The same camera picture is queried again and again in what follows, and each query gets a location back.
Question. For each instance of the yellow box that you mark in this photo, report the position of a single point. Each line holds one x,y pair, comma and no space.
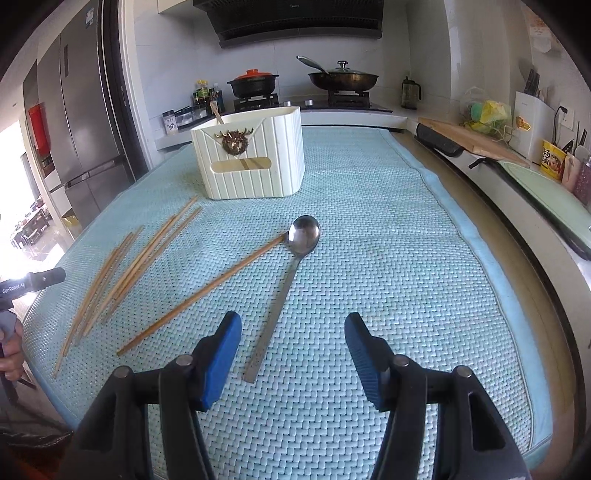
71,226

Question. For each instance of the instant noodle cup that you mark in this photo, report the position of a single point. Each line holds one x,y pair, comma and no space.
552,159

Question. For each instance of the green tray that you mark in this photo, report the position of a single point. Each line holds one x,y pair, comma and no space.
545,198

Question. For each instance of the black gas stove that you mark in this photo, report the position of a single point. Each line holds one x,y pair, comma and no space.
314,102

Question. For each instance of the white wall socket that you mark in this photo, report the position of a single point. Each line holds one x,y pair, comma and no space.
564,117

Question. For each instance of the grey refrigerator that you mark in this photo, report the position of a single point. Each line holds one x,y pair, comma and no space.
78,115

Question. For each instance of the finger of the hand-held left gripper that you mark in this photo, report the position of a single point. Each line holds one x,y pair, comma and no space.
48,278

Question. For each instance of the pile of wooden chopsticks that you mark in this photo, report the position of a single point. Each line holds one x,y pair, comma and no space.
122,281

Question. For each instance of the person's left hand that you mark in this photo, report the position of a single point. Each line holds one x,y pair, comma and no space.
11,357

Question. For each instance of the dark sauce bottles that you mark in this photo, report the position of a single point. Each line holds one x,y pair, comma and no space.
205,97

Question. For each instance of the wooden chopstick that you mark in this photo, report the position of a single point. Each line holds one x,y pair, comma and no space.
203,293

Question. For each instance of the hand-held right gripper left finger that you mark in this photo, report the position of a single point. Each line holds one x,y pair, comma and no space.
224,364

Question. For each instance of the white knife block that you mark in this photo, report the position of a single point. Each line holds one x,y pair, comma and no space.
533,124

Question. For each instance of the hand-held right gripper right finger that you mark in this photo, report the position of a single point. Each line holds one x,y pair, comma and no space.
364,364

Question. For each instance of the wooden cutting board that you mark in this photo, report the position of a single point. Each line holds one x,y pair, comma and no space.
471,138

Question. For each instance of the yellow green plastic bag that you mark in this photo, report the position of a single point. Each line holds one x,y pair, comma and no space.
489,113

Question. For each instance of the clear spice jar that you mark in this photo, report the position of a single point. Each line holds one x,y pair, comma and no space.
171,122

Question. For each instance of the frying pan with glass lid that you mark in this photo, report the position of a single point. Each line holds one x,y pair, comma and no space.
344,78

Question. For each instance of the metal spoon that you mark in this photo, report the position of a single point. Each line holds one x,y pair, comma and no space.
302,237

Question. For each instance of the cream ribbed utensil holder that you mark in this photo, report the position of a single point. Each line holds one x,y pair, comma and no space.
258,157

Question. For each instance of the pink bottle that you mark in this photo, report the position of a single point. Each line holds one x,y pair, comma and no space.
584,180

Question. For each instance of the light blue woven mat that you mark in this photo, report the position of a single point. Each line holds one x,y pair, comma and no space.
369,258

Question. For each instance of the red hanging tag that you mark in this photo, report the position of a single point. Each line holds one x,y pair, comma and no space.
38,129

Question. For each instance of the dark green kettle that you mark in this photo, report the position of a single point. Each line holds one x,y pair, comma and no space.
410,93

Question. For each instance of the black range hood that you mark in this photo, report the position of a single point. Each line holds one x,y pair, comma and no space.
295,21

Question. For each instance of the black pot with orange lid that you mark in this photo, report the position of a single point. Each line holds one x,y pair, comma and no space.
253,83

